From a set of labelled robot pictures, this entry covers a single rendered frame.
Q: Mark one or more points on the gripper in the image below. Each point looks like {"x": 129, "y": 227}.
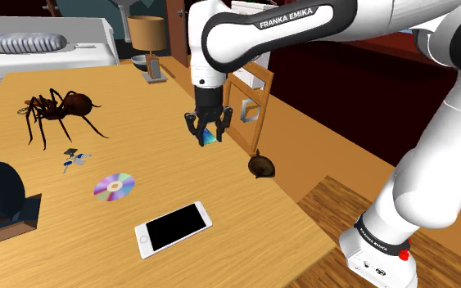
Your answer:
{"x": 209, "y": 99}

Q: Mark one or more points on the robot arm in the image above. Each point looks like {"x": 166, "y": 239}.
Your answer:
{"x": 425, "y": 167}

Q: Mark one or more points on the blue green small object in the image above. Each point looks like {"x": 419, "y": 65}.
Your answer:
{"x": 208, "y": 137}

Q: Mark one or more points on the wooden chair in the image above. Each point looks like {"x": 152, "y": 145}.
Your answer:
{"x": 250, "y": 103}

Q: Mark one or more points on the brown round pot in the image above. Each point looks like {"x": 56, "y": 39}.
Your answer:
{"x": 261, "y": 165}

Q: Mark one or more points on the grey bowl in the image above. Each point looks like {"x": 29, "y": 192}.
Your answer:
{"x": 139, "y": 63}

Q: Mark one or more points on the brown wooden door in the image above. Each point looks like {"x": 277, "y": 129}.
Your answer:
{"x": 176, "y": 28}

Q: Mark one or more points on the table lamp with tan shade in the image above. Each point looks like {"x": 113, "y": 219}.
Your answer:
{"x": 147, "y": 40}

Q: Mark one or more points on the white smartphone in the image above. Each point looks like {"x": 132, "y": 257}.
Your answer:
{"x": 173, "y": 229}

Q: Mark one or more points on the shiny compact disc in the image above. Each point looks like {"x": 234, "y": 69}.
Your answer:
{"x": 114, "y": 187}

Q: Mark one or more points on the blue keys bunch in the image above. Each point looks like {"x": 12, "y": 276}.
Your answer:
{"x": 74, "y": 158}

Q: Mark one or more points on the brown spider figure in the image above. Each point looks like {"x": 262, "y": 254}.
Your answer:
{"x": 60, "y": 107}

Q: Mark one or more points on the white bed with striped pillow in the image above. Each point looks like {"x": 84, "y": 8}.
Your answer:
{"x": 34, "y": 48}

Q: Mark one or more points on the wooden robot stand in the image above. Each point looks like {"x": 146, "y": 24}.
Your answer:
{"x": 377, "y": 235}

